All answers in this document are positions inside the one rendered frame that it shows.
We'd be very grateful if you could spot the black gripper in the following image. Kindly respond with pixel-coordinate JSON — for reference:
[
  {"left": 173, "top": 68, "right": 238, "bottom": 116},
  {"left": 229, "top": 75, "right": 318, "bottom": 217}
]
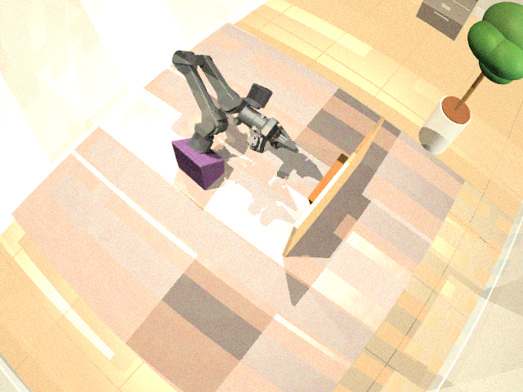
[{"left": 250, "top": 114, "right": 299, "bottom": 154}]

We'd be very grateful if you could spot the tan wooden board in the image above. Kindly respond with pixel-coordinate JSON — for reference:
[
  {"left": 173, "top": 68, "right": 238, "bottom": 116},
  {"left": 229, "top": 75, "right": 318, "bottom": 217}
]
[{"left": 282, "top": 116, "right": 385, "bottom": 257}]

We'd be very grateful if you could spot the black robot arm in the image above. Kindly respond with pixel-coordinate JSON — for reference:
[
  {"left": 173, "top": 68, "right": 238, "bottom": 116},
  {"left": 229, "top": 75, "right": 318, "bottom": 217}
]
[{"left": 172, "top": 50, "right": 274, "bottom": 154}]

